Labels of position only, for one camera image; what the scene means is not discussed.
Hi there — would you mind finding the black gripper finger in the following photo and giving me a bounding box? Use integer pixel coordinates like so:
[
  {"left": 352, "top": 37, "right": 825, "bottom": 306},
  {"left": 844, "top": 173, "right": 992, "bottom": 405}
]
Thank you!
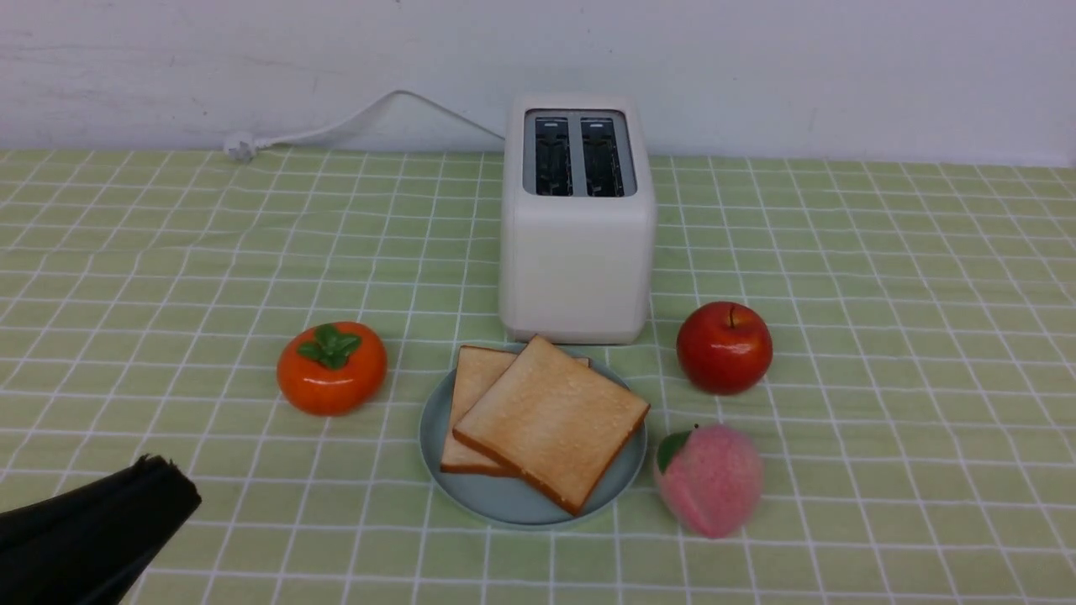
[{"left": 1, "top": 455, "right": 203, "bottom": 604}]

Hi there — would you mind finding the toast slice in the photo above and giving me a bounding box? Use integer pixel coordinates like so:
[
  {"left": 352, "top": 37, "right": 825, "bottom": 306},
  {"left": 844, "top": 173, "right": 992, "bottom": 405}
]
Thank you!
[
  {"left": 452, "top": 334, "right": 650, "bottom": 518},
  {"left": 441, "top": 339, "right": 603, "bottom": 486}
]

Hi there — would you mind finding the orange persimmon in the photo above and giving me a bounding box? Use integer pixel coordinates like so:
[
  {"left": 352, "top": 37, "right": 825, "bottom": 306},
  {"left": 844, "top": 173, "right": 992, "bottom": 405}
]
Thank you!
[{"left": 277, "top": 321, "right": 388, "bottom": 417}]

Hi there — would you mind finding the light blue plate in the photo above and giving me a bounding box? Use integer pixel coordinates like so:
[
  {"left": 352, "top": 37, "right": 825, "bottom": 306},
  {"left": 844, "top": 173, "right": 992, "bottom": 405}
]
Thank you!
[{"left": 416, "top": 344, "right": 648, "bottom": 531}]

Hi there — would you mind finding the white toaster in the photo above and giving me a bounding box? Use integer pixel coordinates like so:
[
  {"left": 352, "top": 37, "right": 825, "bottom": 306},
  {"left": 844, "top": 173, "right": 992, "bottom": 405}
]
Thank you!
[{"left": 497, "top": 93, "right": 657, "bottom": 344}]

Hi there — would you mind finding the pink peach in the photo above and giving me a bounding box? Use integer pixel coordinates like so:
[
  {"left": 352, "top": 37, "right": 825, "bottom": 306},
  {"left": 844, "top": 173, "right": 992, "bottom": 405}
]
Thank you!
[{"left": 653, "top": 423, "right": 763, "bottom": 539}]

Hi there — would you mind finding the red apple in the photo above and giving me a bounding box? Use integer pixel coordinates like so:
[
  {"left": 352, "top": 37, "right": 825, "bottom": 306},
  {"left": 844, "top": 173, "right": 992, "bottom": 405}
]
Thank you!
[{"left": 676, "top": 300, "right": 773, "bottom": 396}]

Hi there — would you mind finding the white toaster power cord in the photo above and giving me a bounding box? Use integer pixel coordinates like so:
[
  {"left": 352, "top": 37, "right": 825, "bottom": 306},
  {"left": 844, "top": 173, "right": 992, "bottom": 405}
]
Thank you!
[{"left": 224, "top": 89, "right": 507, "bottom": 163}]

